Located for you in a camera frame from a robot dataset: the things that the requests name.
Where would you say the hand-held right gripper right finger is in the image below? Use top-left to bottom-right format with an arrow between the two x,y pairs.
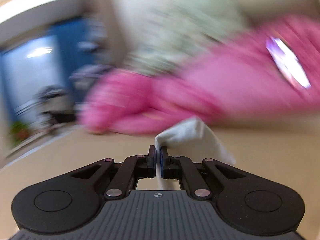
160,146 -> 250,201

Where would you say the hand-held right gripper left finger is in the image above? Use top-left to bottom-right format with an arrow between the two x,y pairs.
71,145 -> 157,201

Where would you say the white garment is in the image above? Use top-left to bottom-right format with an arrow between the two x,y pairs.
136,116 -> 237,191

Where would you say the pile of dark clothes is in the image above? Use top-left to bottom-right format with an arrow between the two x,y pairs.
32,85 -> 78,128

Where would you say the pink floral quilt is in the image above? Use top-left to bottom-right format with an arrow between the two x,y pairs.
80,15 -> 320,136

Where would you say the beige bed mat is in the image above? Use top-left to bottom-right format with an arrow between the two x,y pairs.
0,120 -> 320,233

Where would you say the white floral quilt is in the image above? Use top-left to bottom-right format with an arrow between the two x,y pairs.
122,0 -> 250,78

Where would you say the blue curtain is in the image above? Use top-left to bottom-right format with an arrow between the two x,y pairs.
0,52 -> 13,135
49,17 -> 87,100

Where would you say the potted green plant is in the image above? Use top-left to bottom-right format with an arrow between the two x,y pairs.
9,121 -> 32,148

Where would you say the bright white flat object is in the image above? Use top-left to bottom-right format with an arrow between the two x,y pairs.
265,36 -> 312,89

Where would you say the wall shelf unit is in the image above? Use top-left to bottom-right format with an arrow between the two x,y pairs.
82,17 -> 108,67

